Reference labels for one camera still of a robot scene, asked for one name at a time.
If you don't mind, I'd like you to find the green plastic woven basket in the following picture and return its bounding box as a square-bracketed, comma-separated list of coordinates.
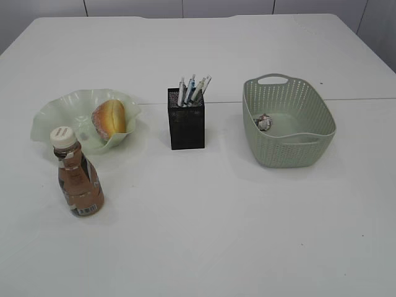
[243, 75, 336, 168]

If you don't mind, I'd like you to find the grey grip pen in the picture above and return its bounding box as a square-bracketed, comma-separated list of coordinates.
[184, 74, 196, 105]
[177, 77, 186, 107]

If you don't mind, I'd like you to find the sugared bread roll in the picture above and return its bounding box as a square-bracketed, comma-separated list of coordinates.
[92, 100, 126, 141]

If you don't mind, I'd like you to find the clear plastic ruler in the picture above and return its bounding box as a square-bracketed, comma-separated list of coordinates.
[200, 75, 212, 95]

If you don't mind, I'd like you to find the black mesh pen holder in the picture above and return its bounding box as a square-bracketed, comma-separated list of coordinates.
[167, 88, 205, 150]

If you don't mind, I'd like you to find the brown coffee drink bottle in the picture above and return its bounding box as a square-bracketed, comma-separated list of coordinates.
[50, 126, 105, 217]

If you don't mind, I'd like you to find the green wavy glass plate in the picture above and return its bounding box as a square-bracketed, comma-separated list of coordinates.
[30, 88, 140, 155]

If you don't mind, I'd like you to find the paper scrap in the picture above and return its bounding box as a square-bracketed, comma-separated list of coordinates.
[254, 113, 273, 131]

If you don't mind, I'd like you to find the beige grip pen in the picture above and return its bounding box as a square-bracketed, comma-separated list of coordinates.
[191, 77, 206, 104]

